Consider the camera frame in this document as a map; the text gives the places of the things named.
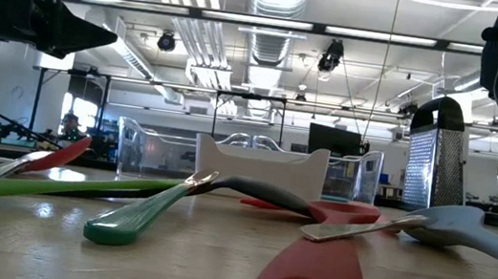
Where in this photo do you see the metal box grater black handle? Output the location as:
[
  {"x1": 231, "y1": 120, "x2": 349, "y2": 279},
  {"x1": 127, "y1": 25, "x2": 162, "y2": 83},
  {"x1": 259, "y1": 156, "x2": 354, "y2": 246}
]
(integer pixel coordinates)
[{"x1": 398, "y1": 91, "x2": 479, "y2": 219}]

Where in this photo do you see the white plastic bin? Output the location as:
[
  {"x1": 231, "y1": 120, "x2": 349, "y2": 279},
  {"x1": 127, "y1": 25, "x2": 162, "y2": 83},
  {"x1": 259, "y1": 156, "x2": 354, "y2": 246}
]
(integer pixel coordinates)
[{"x1": 189, "y1": 131, "x2": 333, "y2": 205}]

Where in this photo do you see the person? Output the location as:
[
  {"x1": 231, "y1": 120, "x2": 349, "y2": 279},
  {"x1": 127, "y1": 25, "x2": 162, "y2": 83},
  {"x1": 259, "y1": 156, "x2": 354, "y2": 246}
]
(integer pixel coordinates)
[{"x1": 57, "y1": 109, "x2": 87, "y2": 143}]

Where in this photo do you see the red spatula at left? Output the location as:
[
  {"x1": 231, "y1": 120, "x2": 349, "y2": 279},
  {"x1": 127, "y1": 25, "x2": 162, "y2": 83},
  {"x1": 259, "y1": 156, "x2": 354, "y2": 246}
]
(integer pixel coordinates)
[{"x1": 0, "y1": 124, "x2": 94, "y2": 190}]

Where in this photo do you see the lime green spatula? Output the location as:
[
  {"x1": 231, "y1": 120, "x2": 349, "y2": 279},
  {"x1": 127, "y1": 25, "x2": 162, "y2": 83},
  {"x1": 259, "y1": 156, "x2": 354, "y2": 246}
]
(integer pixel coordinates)
[{"x1": 0, "y1": 154, "x2": 187, "y2": 236}]

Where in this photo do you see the clear plastic bin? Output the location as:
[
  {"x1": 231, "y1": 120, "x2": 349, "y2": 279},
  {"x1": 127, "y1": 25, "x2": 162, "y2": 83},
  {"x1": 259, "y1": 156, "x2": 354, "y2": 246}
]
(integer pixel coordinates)
[
  {"x1": 111, "y1": 115, "x2": 254, "y2": 194},
  {"x1": 246, "y1": 133, "x2": 386, "y2": 208}
]

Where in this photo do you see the black ceiling spotlight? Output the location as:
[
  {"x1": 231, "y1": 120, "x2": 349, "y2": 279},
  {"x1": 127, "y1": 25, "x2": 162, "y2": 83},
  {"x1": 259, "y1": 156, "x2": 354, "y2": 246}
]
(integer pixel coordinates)
[
  {"x1": 316, "y1": 36, "x2": 347, "y2": 75},
  {"x1": 155, "y1": 29, "x2": 179, "y2": 54}
]

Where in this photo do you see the red slotted spoon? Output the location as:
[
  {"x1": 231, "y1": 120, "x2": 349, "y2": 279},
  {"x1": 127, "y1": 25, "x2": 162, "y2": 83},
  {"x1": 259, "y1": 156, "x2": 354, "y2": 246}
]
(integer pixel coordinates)
[{"x1": 238, "y1": 187, "x2": 385, "y2": 279}]

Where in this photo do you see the black background monitor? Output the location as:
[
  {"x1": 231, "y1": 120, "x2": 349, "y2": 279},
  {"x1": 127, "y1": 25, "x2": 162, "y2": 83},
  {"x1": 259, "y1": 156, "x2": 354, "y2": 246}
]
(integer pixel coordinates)
[{"x1": 305, "y1": 121, "x2": 367, "y2": 162}]

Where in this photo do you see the gold metal cutlery piece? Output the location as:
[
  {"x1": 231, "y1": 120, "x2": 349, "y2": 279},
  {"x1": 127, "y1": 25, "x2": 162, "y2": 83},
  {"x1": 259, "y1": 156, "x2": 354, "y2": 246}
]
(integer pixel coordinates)
[{"x1": 296, "y1": 198, "x2": 436, "y2": 259}]

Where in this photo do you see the blue-grey plastic spoon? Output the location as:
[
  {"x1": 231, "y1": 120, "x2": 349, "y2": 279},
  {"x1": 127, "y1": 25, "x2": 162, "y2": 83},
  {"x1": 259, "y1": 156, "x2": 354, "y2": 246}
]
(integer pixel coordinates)
[{"x1": 398, "y1": 197, "x2": 498, "y2": 278}]

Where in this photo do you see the red silicone spatula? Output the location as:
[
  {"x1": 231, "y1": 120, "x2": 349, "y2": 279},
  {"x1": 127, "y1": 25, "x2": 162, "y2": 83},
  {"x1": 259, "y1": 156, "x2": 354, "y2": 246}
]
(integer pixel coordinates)
[{"x1": 237, "y1": 194, "x2": 314, "y2": 216}]

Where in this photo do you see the blue silicone spatula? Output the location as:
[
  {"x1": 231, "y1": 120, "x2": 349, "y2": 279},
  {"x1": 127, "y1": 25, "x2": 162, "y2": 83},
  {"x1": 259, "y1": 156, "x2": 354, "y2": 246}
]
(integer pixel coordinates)
[{"x1": 320, "y1": 193, "x2": 354, "y2": 205}]

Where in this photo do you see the black aluminium table frame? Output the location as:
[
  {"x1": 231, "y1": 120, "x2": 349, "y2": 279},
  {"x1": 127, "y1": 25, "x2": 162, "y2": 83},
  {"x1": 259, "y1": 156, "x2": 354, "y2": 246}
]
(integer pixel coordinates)
[{"x1": 0, "y1": 143, "x2": 498, "y2": 230}]

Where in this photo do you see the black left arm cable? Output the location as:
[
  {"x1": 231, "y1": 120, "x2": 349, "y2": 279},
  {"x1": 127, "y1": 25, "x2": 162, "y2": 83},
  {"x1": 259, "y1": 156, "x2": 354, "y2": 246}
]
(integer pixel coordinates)
[{"x1": 0, "y1": 88, "x2": 69, "y2": 148}]

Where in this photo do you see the black metal background frame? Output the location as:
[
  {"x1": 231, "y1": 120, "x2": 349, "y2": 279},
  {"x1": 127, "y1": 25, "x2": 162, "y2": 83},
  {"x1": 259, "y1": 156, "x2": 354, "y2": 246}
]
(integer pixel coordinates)
[{"x1": 27, "y1": 63, "x2": 291, "y2": 164}]

